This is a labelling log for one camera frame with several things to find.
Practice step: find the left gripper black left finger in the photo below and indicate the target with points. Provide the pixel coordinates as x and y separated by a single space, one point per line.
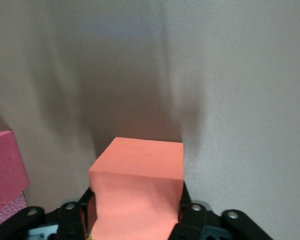
72 220

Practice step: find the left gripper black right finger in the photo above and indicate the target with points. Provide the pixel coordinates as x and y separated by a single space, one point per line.
192 221

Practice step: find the yellow foam cube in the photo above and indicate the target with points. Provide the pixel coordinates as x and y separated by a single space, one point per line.
90 237

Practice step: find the orange foam cube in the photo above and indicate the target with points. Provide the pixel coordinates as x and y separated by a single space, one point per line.
140 180

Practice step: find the red foam cube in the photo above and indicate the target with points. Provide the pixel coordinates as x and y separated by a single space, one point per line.
5 170

